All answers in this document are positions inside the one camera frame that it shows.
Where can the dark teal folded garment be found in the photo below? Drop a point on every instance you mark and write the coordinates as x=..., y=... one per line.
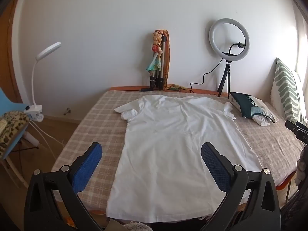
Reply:
x=244, y=103

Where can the metal door stopper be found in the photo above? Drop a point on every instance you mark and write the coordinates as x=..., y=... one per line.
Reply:
x=67, y=111

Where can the wooden door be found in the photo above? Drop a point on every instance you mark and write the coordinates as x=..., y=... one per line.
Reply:
x=6, y=65

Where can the leopard print cloth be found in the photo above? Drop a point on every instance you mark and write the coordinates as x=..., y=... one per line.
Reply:
x=13, y=127

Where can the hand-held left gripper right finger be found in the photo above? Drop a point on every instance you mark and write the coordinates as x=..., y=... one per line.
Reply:
x=215, y=168

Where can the green patterned white pillow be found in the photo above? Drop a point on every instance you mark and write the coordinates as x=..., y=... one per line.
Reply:
x=286, y=89

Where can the blue chair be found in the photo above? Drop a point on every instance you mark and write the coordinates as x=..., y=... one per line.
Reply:
x=12, y=101

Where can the person's right hand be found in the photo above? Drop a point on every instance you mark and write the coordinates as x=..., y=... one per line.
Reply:
x=302, y=173

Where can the white clip desk lamp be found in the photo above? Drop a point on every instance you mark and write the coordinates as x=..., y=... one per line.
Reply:
x=33, y=81

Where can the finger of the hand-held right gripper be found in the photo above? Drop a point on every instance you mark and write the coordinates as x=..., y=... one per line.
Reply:
x=297, y=131

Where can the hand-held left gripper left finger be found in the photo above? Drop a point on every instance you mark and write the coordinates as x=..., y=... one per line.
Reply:
x=88, y=166

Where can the colourful orange scarf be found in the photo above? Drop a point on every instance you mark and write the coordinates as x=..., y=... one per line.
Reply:
x=168, y=53

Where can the white t-shirt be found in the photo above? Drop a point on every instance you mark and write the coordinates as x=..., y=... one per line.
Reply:
x=168, y=144

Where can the beige plaid blanket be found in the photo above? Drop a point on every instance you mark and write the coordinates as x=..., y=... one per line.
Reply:
x=101, y=125

